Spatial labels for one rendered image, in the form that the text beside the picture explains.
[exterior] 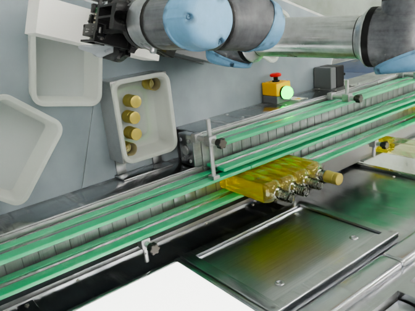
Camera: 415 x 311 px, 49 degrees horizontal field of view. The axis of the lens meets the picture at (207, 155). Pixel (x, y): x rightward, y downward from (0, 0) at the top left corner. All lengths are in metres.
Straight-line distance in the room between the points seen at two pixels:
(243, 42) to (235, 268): 0.66
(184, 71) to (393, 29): 0.69
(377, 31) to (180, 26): 0.46
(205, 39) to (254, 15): 0.10
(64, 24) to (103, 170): 0.56
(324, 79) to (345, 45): 0.82
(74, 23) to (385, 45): 0.56
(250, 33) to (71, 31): 0.34
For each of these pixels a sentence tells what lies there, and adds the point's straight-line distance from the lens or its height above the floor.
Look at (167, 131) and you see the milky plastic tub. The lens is 1.31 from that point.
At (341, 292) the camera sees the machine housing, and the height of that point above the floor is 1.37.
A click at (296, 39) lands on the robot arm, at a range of 1.01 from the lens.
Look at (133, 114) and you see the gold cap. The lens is 1.24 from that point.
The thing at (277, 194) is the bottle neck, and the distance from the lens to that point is 1.22.
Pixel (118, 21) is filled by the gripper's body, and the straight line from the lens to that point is 0.69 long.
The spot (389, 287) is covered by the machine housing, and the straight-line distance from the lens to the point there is 1.14.
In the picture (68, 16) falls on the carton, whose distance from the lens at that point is 0.85.
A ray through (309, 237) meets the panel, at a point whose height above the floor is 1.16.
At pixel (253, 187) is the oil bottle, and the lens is 1.25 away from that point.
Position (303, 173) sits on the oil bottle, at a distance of 1.31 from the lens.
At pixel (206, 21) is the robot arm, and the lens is 0.57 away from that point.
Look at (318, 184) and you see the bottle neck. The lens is 1.30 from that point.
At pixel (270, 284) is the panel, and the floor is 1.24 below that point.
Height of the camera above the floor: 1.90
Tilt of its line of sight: 50 degrees down
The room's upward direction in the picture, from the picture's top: 106 degrees clockwise
